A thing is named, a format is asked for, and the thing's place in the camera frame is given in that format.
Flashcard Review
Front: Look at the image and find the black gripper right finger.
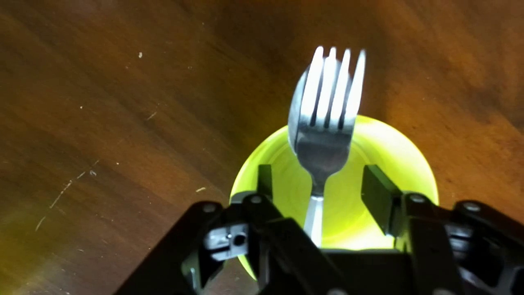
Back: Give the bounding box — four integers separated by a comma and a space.
361, 162, 524, 295

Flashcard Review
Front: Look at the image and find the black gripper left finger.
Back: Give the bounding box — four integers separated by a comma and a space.
115, 162, 310, 295

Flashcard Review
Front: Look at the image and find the silver metal fork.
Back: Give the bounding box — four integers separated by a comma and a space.
289, 44, 369, 249

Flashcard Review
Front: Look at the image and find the yellow plastic bowl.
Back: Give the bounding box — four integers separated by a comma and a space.
228, 113, 443, 282

